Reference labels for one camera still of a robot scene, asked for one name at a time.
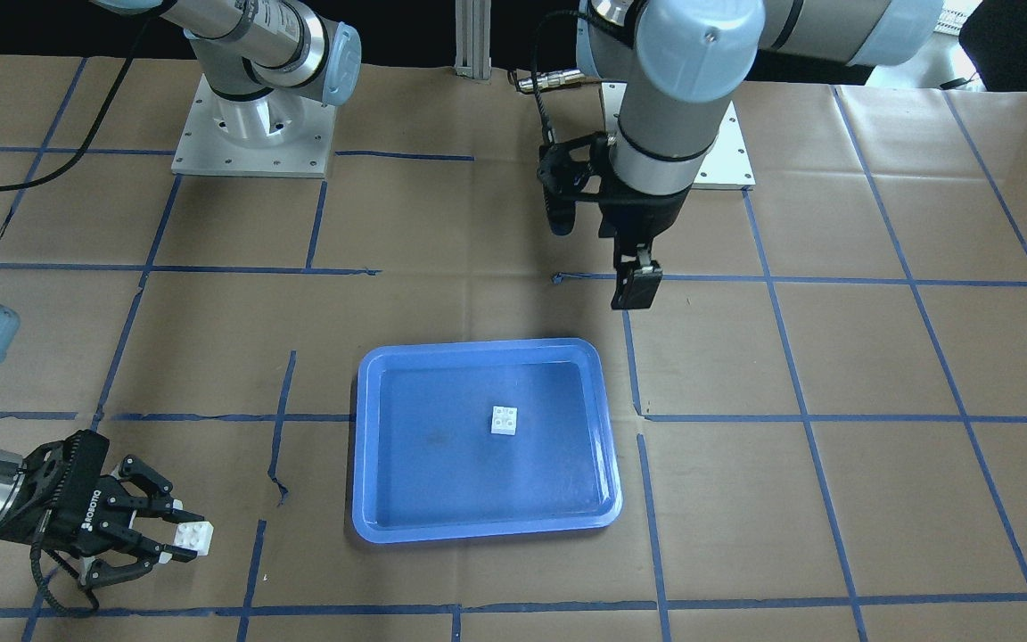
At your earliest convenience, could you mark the aluminium frame post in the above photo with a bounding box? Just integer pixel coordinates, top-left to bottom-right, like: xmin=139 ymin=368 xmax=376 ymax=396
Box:
xmin=452 ymin=0 xmax=492 ymax=84

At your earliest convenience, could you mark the blue plastic tray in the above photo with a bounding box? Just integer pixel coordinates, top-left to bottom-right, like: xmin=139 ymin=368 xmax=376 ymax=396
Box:
xmin=351 ymin=338 xmax=624 ymax=545

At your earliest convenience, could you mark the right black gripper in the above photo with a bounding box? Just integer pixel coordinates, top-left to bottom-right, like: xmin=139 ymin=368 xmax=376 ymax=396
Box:
xmin=0 ymin=430 xmax=205 ymax=589

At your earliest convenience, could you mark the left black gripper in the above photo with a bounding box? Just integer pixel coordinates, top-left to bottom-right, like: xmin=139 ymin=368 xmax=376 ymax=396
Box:
xmin=537 ymin=133 xmax=689 ymax=310

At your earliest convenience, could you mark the white block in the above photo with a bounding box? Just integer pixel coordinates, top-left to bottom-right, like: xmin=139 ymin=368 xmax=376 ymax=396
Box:
xmin=174 ymin=521 xmax=215 ymax=556
xmin=490 ymin=406 xmax=518 ymax=436

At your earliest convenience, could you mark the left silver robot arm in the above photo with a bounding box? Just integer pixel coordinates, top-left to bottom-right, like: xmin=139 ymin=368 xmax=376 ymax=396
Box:
xmin=537 ymin=1 xmax=944 ymax=310

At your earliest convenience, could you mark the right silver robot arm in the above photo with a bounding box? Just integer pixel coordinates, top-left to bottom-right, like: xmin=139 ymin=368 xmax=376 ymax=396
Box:
xmin=0 ymin=1 xmax=360 ymax=600

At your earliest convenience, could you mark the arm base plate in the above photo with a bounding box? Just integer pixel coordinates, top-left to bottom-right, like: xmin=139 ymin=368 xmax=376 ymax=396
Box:
xmin=599 ymin=82 xmax=757 ymax=191
xmin=170 ymin=77 xmax=338 ymax=179

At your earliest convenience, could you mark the brown paper table cover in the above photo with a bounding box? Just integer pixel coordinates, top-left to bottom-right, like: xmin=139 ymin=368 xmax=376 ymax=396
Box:
xmin=0 ymin=60 xmax=1027 ymax=641

